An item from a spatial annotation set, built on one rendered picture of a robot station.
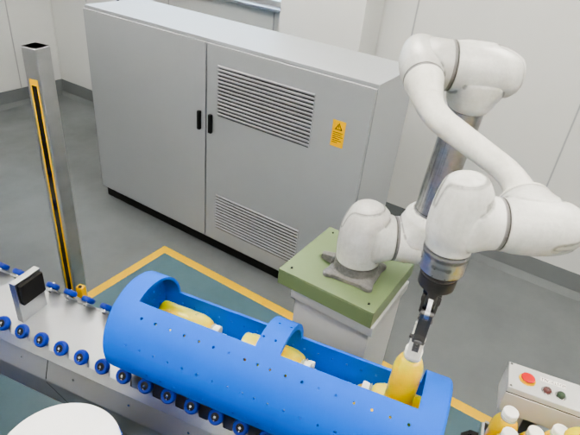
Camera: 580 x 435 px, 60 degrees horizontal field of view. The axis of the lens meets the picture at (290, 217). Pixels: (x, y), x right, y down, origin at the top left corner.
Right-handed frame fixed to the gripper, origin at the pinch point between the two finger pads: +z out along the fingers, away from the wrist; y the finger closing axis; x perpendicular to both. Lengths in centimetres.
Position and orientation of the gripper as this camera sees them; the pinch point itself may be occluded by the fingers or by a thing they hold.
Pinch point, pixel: (417, 342)
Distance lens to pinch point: 118.7
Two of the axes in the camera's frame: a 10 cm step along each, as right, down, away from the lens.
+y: -3.8, 4.6, -8.0
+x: 9.2, 2.8, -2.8
